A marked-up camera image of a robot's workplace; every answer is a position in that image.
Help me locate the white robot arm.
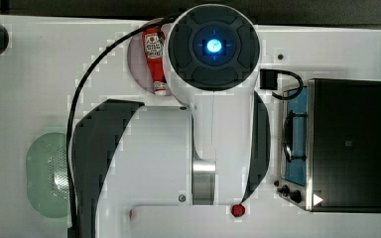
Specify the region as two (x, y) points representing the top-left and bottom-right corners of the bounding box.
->
(69, 4), (270, 238)

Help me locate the grey round plate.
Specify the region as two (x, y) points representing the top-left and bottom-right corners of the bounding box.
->
(127, 19), (172, 96)

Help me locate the red ketchup bottle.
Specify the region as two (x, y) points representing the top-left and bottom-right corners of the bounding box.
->
(142, 27), (167, 96)

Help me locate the dark red round fruit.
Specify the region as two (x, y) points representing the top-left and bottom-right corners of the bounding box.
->
(231, 204), (246, 217)

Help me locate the black toaster oven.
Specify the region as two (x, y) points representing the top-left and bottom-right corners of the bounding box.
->
(275, 78), (381, 213)

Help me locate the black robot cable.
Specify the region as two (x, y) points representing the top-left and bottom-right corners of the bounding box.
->
(65, 13), (183, 232)

